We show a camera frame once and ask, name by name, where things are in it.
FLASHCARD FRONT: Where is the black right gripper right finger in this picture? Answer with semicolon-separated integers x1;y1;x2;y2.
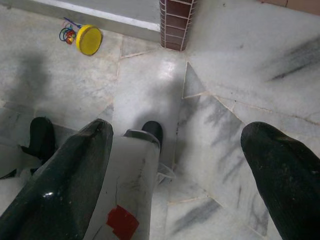
240;121;320;240

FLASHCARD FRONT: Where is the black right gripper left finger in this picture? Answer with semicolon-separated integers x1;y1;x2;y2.
0;118;115;240

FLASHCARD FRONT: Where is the black robot left foot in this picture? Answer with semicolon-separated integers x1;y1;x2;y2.
21;116;56;165

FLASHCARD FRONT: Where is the black robot foot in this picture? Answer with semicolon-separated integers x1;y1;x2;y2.
141;120;164;152
21;116;56;165

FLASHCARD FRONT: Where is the grey robot left leg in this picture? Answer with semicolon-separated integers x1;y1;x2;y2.
0;141;43;182

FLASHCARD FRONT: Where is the black robot right foot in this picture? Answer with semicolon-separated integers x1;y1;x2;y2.
141;120;164;152

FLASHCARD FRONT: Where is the yellow round disc toy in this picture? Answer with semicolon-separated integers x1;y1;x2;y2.
75;24;104;57

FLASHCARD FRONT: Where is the red brick pillar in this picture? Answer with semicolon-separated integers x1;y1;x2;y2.
159;0;196;52

